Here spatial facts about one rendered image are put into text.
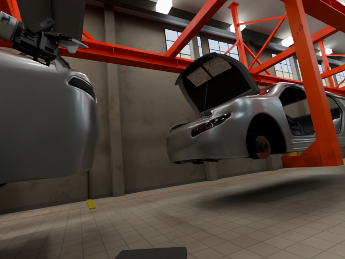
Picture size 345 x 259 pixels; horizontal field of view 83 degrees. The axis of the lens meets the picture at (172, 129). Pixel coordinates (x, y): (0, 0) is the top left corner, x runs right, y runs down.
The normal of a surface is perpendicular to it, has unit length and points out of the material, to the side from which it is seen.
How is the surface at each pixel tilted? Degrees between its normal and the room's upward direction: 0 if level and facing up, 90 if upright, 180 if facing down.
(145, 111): 90
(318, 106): 90
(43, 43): 83
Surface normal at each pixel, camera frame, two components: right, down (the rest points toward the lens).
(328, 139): -0.88, 0.01
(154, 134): 0.43, -0.21
